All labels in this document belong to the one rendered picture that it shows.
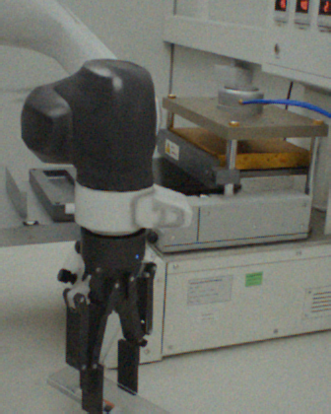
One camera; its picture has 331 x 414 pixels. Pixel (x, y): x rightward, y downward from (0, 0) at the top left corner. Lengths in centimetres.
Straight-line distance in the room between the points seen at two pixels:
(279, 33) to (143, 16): 135
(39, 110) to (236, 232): 40
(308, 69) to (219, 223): 35
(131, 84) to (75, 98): 7
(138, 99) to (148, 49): 191
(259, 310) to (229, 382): 14
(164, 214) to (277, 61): 62
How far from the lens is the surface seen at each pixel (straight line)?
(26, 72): 247
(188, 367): 102
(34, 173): 110
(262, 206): 100
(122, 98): 66
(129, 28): 255
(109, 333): 102
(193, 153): 105
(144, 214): 70
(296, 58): 121
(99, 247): 71
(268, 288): 105
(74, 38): 87
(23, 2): 87
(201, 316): 101
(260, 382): 101
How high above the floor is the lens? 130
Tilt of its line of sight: 18 degrees down
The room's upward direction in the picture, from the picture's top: 3 degrees clockwise
